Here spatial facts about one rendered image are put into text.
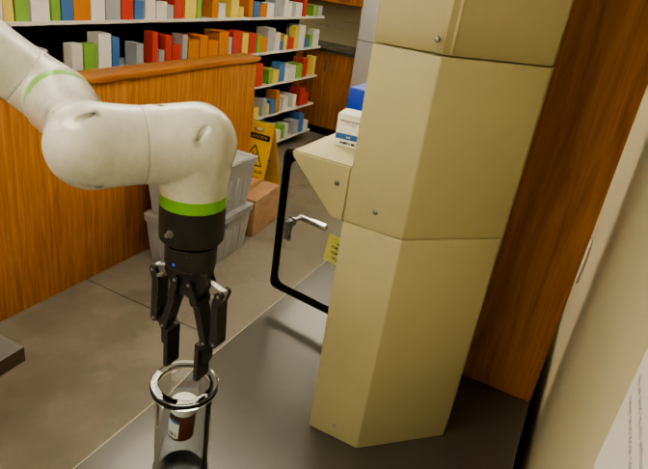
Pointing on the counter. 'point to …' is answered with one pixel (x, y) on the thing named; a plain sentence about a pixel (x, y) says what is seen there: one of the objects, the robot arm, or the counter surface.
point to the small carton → (347, 127)
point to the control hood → (328, 172)
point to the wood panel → (563, 182)
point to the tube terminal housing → (420, 237)
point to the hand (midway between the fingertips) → (186, 352)
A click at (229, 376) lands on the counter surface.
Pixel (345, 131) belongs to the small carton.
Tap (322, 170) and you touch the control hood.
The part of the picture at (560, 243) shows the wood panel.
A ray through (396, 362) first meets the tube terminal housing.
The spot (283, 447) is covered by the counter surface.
